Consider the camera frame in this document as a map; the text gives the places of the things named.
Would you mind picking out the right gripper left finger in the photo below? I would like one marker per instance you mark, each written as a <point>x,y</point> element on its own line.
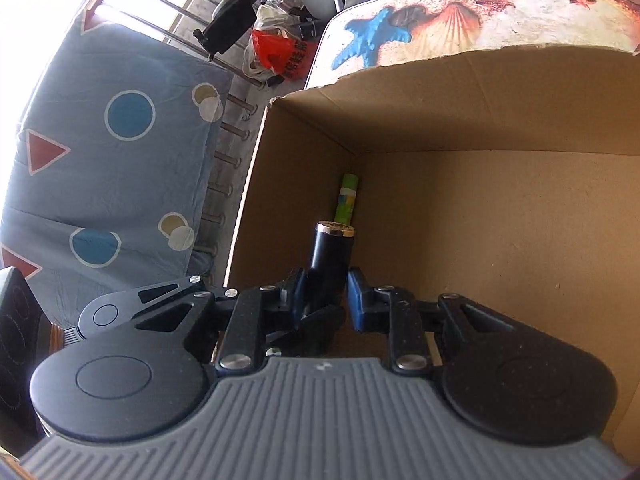
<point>259,312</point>

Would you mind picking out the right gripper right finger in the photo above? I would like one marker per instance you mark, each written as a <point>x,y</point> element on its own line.
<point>396,313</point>

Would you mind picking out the black cylindrical tube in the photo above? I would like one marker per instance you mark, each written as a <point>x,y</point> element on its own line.
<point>329,266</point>

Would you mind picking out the green lip balm stick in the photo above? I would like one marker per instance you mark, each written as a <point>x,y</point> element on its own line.
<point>346,199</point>

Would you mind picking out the brown cardboard box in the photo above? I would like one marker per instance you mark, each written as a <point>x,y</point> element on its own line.
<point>510,176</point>

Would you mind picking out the red bag on floor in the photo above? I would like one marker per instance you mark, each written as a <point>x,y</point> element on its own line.
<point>276,46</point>

